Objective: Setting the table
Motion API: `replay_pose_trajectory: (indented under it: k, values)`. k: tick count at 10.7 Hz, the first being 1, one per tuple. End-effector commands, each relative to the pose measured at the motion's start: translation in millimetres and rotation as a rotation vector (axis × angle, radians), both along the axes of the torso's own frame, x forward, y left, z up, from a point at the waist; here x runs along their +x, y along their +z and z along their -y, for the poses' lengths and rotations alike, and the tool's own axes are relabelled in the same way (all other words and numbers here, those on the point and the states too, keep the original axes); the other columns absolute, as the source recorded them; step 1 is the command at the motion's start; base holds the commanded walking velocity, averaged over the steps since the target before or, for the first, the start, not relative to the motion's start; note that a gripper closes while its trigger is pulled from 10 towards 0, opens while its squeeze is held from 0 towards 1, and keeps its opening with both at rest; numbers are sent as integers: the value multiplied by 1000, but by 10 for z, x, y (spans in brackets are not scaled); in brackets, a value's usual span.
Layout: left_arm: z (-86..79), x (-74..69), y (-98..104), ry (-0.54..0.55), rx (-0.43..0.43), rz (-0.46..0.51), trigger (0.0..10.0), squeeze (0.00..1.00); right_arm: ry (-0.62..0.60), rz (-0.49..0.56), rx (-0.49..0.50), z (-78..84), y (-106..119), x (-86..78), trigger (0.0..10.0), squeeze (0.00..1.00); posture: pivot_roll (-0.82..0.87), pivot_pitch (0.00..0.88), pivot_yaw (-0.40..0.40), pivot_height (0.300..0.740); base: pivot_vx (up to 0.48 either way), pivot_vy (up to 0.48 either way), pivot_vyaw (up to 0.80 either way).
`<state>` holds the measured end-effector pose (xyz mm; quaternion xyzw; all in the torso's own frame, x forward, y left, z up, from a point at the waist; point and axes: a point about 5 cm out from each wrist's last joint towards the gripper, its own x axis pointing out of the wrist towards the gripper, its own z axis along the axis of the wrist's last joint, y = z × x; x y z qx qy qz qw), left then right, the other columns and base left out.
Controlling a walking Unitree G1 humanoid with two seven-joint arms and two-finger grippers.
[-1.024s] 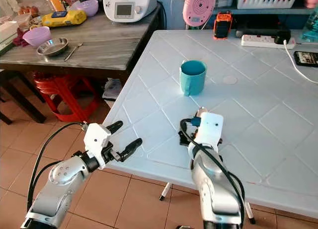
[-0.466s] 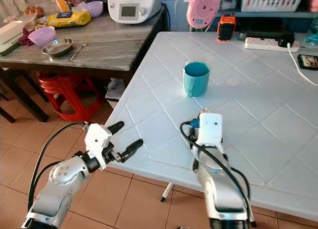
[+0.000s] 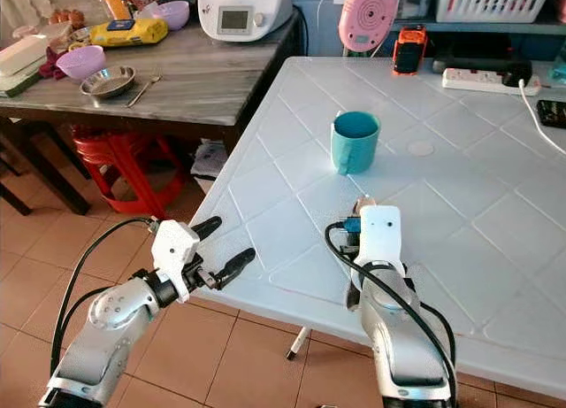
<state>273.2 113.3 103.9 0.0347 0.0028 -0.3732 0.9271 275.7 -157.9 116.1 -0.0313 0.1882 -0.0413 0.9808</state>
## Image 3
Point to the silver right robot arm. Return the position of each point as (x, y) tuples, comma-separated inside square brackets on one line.
[(402, 346)]

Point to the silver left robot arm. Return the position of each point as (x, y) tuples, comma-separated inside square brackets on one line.
[(110, 315)]

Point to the white waste bin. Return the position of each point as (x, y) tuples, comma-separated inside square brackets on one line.
[(209, 165)]

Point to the white plastic table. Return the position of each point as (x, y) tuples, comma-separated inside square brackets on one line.
[(424, 187)]

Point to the teal ceramic mug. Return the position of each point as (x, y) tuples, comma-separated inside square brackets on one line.
[(354, 145)]

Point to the red plastic stool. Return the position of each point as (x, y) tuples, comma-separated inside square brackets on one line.
[(128, 160)]

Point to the grey stone-top table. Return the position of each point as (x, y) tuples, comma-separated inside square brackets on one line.
[(212, 80)]

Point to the steel fork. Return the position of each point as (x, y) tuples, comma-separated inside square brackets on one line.
[(144, 90)]

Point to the stainless steel dish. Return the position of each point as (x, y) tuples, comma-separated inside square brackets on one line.
[(108, 81)]

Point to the dark wooden bench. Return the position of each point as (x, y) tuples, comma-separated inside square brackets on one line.
[(35, 160)]

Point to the orange black handheld device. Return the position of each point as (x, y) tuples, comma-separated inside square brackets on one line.
[(409, 51)]

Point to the white power strip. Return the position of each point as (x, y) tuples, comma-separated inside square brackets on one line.
[(473, 79)]

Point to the purple plastic bowl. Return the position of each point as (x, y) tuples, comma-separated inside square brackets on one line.
[(80, 62), (173, 14)]

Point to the yellow food package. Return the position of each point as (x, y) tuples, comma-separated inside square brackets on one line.
[(128, 33)]

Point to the white kitchen machine with display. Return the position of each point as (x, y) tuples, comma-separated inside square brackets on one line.
[(243, 14)]

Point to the pink round appliance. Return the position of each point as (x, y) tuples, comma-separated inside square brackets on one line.
[(367, 17)]

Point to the dark red cloth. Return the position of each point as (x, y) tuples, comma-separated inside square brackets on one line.
[(51, 65)]

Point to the black low shelf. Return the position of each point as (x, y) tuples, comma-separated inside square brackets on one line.
[(478, 45)]

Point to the black power plug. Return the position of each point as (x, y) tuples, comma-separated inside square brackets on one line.
[(517, 73)]

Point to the orange bottle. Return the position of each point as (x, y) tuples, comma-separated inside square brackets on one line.
[(115, 1)]

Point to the white flat box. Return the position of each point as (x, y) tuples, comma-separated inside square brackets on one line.
[(22, 61)]

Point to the white plastic basket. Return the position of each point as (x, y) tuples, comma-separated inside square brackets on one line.
[(493, 1)]

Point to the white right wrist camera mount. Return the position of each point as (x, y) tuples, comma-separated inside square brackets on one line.
[(380, 234)]

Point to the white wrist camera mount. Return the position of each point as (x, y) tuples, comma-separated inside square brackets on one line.
[(173, 247), (380, 234)]

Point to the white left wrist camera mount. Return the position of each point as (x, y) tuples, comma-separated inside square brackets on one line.
[(173, 247)]

